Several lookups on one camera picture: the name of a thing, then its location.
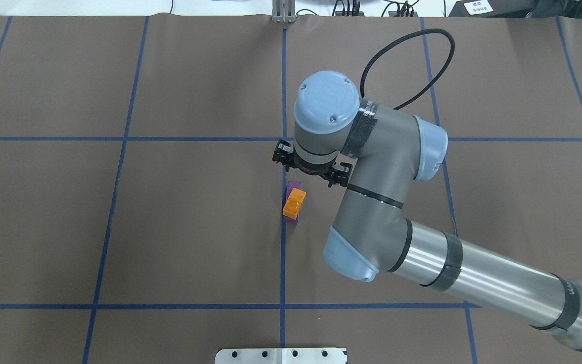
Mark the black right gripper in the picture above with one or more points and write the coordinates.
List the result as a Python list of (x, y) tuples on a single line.
[(282, 153)]

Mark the purple trapezoid block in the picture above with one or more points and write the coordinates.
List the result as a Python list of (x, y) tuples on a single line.
[(290, 185)]

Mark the orange trapezoid block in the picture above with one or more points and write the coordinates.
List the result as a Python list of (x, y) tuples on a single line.
[(293, 204)]

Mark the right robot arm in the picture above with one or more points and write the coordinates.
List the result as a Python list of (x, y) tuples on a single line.
[(377, 153)]

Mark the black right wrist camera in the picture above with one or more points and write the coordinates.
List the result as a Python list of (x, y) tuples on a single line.
[(283, 154)]

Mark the aluminium frame post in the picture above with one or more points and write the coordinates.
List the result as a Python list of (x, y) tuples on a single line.
[(284, 11)]

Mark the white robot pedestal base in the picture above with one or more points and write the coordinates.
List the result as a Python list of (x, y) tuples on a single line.
[(282, 355)]

